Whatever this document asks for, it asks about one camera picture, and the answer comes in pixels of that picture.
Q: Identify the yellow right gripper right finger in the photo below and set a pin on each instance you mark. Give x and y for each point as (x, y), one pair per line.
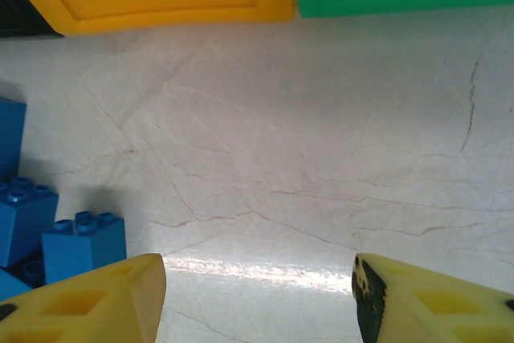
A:
(433, 307)

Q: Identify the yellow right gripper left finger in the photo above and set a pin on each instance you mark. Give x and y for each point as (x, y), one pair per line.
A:
(92, 307)

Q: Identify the blue square lego brick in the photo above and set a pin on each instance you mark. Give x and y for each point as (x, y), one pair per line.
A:
(84, 250)

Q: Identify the blue flat lego brick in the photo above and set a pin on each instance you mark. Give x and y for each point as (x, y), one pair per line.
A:
(28, 272)

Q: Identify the blue studded lego brick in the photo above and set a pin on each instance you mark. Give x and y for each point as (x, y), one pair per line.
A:
(24, 222)

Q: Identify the blue tall lego brick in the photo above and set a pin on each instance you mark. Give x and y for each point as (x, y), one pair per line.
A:
(10, 138)

